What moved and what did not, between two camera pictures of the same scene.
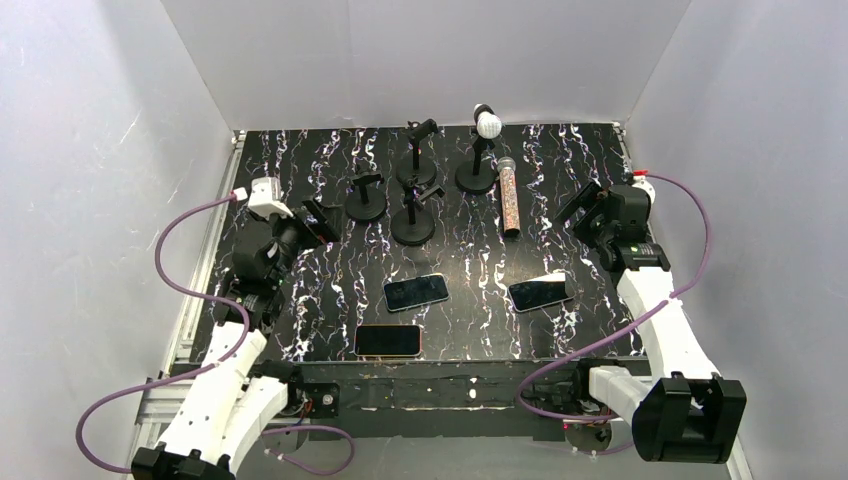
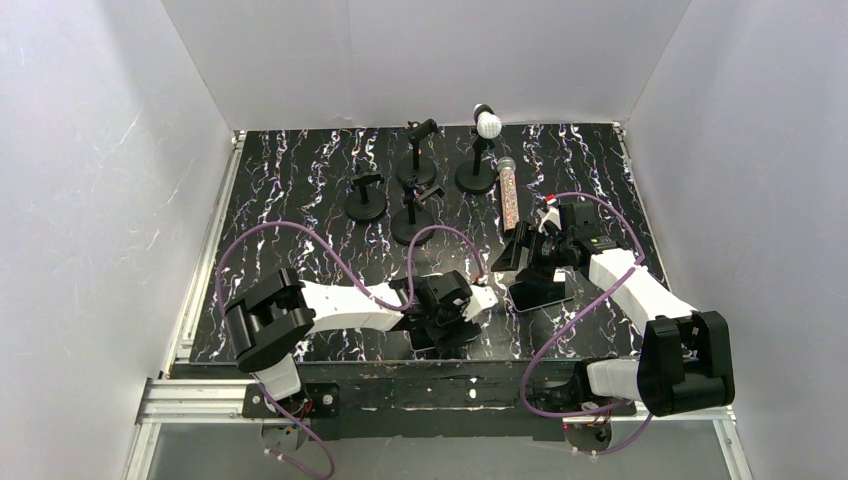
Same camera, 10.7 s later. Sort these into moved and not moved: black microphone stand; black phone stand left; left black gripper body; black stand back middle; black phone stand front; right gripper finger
Moved: right gripper finger; left black gripper body
Not moved: black phone stand front; black phone stand left; black microphone stand; black stand back middle
